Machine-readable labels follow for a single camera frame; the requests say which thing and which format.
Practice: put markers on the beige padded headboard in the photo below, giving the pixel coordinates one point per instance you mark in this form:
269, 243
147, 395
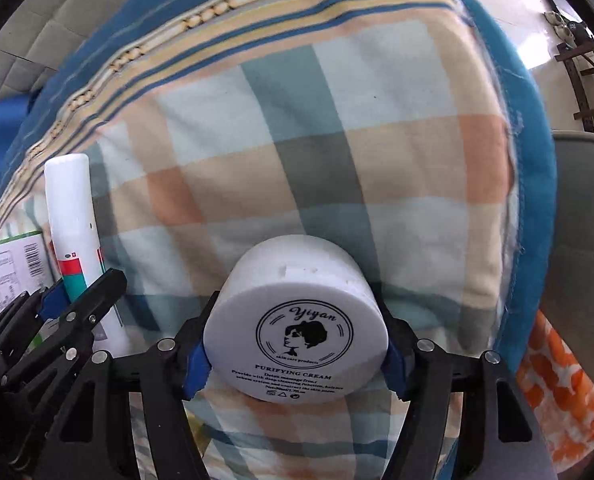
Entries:
42, 25

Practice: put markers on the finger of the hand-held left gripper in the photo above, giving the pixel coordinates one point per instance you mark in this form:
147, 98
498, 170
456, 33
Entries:
52, 301
94, 300

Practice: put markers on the dark wooden rack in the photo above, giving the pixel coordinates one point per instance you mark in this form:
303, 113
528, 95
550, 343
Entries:
584, 80

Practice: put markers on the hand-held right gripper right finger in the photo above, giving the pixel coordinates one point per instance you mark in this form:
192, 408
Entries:
395, 366

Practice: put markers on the checked pastel blanket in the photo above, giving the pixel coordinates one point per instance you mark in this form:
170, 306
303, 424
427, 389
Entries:
257, 150

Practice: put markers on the white tube red green label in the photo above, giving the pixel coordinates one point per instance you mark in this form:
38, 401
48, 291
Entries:
72, 210

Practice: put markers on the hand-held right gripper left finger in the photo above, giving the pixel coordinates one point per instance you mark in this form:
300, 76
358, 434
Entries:
195, 367

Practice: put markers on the white cream jar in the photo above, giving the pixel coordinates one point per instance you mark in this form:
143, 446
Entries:
297, 330

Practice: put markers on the orange white patterned cloth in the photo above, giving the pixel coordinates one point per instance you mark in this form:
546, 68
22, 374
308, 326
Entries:
562, 390

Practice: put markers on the blue striped blanket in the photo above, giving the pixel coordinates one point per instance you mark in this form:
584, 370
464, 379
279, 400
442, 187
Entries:
529, 160

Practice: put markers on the white green printed box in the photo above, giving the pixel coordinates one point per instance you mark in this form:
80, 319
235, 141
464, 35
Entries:
7, 270

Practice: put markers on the grey green cushioned chair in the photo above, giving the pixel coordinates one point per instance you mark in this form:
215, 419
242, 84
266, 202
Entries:
587, 240

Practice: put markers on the plain blue cloth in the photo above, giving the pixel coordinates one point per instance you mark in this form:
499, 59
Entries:
2, 135

